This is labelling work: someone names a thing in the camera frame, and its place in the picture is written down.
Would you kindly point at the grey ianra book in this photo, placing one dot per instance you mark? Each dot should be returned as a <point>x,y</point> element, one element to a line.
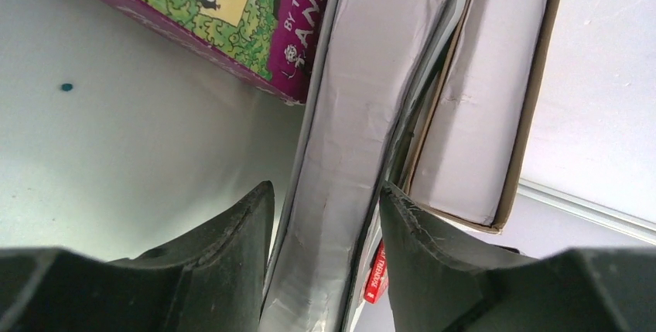
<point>374,61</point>

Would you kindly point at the brown white Decorate book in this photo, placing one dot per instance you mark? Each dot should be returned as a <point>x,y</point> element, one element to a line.
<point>473,122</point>

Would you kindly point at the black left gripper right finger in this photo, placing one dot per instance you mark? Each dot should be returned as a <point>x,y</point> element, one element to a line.
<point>443,279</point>

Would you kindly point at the red Treehouse book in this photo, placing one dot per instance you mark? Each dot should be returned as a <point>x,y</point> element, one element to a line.
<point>377,282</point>

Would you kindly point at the purple Treehouse book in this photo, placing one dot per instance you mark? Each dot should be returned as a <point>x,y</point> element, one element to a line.
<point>270,44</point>

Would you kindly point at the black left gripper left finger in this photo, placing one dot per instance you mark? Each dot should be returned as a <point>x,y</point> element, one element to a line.
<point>211,278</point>

